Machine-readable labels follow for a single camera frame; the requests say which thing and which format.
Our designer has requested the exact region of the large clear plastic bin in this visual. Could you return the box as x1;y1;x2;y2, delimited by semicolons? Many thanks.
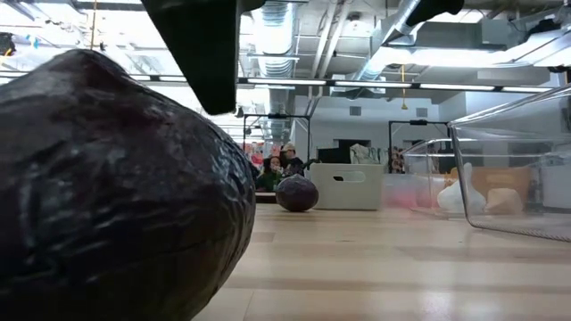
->
447;83;571;244

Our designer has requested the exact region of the long LED light bar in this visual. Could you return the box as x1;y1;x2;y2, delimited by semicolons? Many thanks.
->
0;70;554;94

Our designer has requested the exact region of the person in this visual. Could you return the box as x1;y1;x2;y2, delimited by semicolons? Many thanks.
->
255;155;286;193
279;142;306;178

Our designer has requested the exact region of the purple cabbage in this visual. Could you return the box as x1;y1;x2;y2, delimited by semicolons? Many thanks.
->
0;48;257;321
275;174;320;213

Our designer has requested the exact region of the orange plastic basket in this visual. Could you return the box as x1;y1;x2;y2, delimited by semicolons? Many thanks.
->
448;166;533;204

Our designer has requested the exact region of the small clear plastic bin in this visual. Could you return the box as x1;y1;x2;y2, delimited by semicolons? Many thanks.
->
382;172;433;210

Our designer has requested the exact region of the grey plastic basket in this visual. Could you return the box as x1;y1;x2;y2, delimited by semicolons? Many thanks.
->
309;162;385;211

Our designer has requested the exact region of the silver ventilation duct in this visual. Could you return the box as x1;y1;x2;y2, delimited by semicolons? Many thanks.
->
240;0;299;148
354;0;425;86

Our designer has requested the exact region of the yellow hanging cord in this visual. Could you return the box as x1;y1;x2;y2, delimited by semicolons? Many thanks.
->
400;64;410;111

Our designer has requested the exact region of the yellow extension cord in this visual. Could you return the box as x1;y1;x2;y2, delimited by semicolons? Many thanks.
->
89;0;98;51

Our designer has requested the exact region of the black workstation frame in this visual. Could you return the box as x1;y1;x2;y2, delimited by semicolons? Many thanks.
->
387;119;451;174

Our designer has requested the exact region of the black hanging dome camera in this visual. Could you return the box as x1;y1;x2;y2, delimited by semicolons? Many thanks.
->
0;31;17;57

